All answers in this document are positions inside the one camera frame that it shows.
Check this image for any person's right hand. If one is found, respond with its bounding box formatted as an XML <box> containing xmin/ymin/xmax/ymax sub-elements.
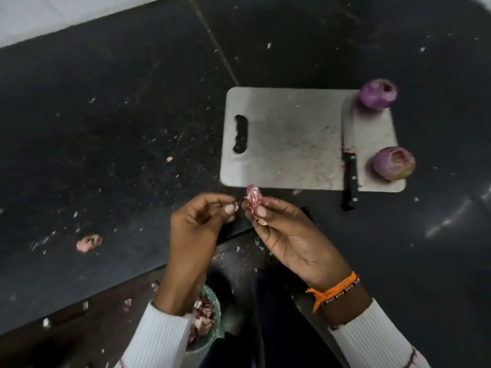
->
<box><xmin>241</xmin><ymin>197</ymin><xmax>356</xmax><ymax>292</ymax></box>

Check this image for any person's left hand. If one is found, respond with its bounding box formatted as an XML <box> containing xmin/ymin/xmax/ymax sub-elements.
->
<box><xmin>163</xmin><ymin>192</ymin><xmax>238</xmax><ymax>285</ymax></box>

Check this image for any black-handled kitchen knife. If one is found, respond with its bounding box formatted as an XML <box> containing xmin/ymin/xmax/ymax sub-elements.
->
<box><xmin>341</xmin><ymin>94</ymin><xmax>360</xmax><ymax>211</ymax></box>

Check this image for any red onion with dry roots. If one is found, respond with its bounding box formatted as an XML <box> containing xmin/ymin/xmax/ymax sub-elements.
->
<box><xmin>372</xmin><ymin>146</ymin><xmax>416</xmax><ymax>182</ymax></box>

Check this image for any person's right forearm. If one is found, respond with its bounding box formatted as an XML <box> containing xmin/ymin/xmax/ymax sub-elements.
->
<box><xmin>314</xmin><ymin>279</ymin><xmax>432</xmax><ymax>368</ymax></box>

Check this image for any person's left forearm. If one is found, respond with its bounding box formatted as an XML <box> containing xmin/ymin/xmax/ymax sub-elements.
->
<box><xmin>115</xmin><ymin>279</ymin><xmax>208</xmax><ymax>368</ymax></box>

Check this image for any orange thread wristband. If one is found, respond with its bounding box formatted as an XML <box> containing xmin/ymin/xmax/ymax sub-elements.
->
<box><xmin>305</xmin><ymin>271</ymin><xmax>358</xmax><ymax>313</ymax></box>

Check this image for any green waste bin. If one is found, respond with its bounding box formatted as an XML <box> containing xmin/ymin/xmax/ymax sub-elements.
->
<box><xmin>184</xmin><ymin>284</ymin><xmax>226</xmax><ymax>355</ymax></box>

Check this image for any steel cutting board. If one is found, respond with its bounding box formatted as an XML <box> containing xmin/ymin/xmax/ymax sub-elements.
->
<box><xmin>219</xmin><ymin>86</ymin><xmax>407</xmax><ymax>193</ymax></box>

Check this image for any brown curled scrap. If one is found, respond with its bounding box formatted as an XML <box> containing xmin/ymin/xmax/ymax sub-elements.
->
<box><xmin>75</xmin><ymin>234</ymin><xmax>103</xmax><ymax>254</ymax></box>

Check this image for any beaded bracelet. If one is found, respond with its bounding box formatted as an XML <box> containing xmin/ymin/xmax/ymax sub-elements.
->
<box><xmin>322</xmin><ymin>278</ymin><xmax>361</xmax><ymax>305</ymax></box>

